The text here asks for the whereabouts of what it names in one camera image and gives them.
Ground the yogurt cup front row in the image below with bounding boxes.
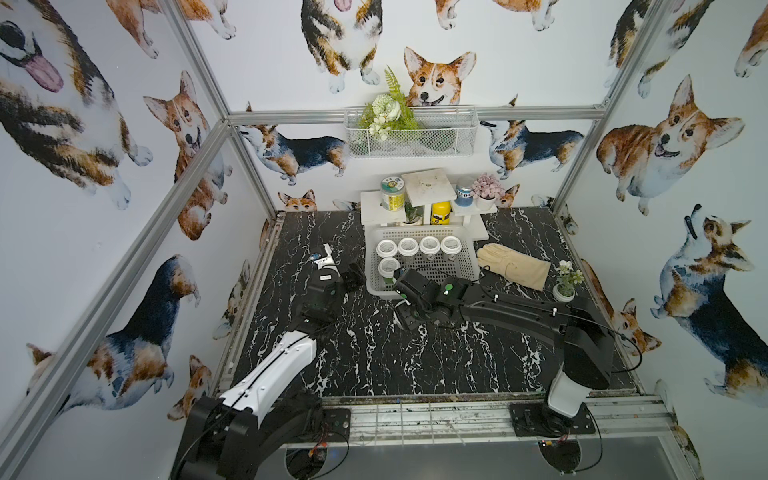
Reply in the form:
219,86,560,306
440,235,463,261
378,257,401,285
419,236,441,261
397,237,420,258

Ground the yogurt cup row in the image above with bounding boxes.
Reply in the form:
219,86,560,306
440,235,463,261
375,239,398,259
419,236,441,261
378,257,401,285
397,237,420,258

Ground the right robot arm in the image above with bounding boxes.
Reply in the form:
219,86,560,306
394,268,617,422

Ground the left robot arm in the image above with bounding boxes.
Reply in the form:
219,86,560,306
170,260,365,479

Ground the white plastic perforated basket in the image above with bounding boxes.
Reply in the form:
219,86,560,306
365,225,480,300

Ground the yellow jar on shelf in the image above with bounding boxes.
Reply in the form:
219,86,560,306
430,201,452,225

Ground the small green plant under shelf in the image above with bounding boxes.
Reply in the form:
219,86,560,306
404,202,424,225

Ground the beige work glove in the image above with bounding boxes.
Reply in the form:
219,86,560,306
476,243,551,291

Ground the blue white small jar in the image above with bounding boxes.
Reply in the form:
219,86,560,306
455,176,474,208

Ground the white stepped display shelf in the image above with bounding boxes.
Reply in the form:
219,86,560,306
361,169,497,241

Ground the pink flower pot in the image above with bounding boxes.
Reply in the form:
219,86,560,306
472,173,504,211

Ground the small potted white flower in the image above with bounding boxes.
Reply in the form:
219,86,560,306
553,260,584,303

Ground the green fern white flower bouquet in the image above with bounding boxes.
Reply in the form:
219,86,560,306
358,66,421,142

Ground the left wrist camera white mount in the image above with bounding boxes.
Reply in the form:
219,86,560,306
309,243,339,273

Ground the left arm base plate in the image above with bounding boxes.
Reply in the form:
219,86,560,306
286,407,352,444

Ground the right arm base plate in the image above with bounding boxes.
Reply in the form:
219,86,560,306
509,402,597,439

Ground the white wire wall basket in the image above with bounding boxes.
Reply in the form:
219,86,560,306
344,106,479,158

